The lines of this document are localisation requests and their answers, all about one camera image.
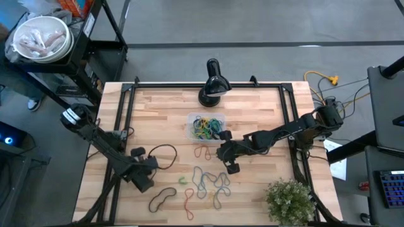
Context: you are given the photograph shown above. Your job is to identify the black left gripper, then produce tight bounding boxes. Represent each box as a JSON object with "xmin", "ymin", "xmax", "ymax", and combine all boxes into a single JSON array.
[{"xmin": 122, "ymin": 147, "xmax": 159, "ymax": 194}]

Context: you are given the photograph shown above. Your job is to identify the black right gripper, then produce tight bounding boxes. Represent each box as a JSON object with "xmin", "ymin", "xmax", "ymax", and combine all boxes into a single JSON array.
[{"xmin": 216, "ymin": 130, "xmax": 253, "ymax": 175}]

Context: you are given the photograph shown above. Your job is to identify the long red rubber band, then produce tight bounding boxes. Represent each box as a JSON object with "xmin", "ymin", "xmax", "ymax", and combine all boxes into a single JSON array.
[{"xmin": 183, "ymin": 188, "xmax": 195, "ymax": 221}]

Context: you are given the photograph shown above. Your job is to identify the clear plastic bin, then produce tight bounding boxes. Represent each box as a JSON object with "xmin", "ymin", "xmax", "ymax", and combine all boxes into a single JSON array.
[{"xmin": 186, "ymin": 112, "xmax": 227, "ymax": 144}]

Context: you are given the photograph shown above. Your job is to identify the black desk lamp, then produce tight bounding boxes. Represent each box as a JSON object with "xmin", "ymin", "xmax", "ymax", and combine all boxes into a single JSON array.
[{"xmin": 198, "ymin": 57, "xmax": 233, "ymax": 108}]

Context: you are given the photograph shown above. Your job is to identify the green artificial plant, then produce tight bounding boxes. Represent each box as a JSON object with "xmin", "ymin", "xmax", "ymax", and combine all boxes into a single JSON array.
[{"xmin": 264, "ymin": 177, "xmax": 317, "ymax": 226}]

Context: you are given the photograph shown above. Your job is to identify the white paper sheet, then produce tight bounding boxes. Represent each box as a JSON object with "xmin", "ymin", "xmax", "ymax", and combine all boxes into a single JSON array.
[{"xmin": 323, "ymin": 138, "xmax": 348, "ymax": 181}]

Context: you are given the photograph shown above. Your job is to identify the black utility cart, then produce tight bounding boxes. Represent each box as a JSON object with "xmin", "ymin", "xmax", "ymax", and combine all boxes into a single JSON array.
[{"xmin": 1, "ymin": 0, "xmax": 129, "ymax": 108}]

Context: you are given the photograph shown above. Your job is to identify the person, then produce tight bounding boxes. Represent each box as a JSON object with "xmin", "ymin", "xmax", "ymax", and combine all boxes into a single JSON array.
[{"xmin": 0, "ymin": 23, "xmax": 44, "ymax": 112}]

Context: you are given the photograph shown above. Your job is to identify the black floor stand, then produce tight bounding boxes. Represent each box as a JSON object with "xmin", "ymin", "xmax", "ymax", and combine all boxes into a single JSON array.
[{"xmin": 0, "ymin": 141, "xmax": 51, "ymax": 227}]

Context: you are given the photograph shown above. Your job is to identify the computer tower with blue light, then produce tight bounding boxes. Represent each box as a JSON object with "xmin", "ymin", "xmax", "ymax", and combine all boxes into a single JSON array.
[{"xmin": 0, "ymin": 121, "xmax": 28, "ymax": 149}]

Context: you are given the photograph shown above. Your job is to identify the black side desk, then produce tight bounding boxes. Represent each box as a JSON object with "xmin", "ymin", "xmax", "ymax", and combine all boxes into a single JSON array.
[{"xmin": 364, "ymin": 144, "xmax": 404, "ymax": 227}]

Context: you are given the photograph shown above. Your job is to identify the wrapped food packets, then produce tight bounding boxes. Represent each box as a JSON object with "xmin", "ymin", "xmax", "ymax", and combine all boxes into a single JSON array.
[{"xmin": 18, "ymin": 28, "xmax": 67, "ymax": 58}]

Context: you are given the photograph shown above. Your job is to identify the orange cardboard box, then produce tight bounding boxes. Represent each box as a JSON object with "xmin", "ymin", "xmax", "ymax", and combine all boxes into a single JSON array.
[{"xmin": 57, "ymin": 0, "xmax": 95, "ymax": 19}]

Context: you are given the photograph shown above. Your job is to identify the grey side table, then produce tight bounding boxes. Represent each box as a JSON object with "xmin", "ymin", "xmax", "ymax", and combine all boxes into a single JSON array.
[{"xmin": 367, "ymin": 64, "xmax": 404, "ymax": 152}]

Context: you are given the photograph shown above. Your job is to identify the black keyboard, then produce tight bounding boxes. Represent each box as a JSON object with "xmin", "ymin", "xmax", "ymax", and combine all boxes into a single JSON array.
[{"xmin": 378, "ymin": 170, "xmax": 404, "ymax": 209}]

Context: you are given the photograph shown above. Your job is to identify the white bowl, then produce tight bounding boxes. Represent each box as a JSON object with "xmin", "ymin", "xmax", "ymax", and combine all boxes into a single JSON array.
[{"xmin": 11, "ymin": 15, "xmax": 74, "ymax": 64}]

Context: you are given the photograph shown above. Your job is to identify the black pole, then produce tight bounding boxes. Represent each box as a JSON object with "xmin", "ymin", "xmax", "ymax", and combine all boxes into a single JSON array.
[{"xmin": 380, "ymin": 55, "xmax": 404, "ymax": 79}]

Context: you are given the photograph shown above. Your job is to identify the clear plastic bag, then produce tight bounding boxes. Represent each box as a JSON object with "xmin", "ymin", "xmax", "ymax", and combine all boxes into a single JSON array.
[{"xmin": 17, "ymin": 0, "xmax": 73, "ymax": 20}]

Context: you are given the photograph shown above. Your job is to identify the black looped camera cable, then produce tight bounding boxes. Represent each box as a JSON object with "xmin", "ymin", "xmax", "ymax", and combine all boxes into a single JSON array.
[{"xmin": 147, "ymin": 144, "xmax": 178, "ymax": 171}]

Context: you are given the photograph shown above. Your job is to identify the yellow extension cord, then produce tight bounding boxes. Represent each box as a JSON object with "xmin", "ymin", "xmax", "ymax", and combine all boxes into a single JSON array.
[{"xmin": 303, "ymin": 70, "xmax": 371, "ymax": 110}]

